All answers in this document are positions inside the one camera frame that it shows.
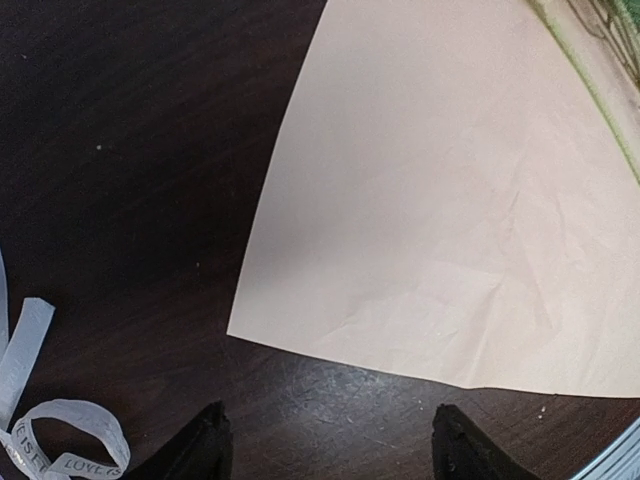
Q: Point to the pink wrapping paper sheet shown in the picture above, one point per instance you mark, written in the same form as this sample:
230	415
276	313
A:
446	202

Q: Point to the peach flower stem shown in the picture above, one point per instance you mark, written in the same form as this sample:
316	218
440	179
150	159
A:
600	39

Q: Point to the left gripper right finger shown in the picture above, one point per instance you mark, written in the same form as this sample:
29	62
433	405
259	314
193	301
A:
461	450

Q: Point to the front aluminium rail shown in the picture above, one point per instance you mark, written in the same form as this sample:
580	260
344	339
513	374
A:
619	461

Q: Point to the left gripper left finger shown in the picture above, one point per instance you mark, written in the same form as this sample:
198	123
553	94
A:
201	450

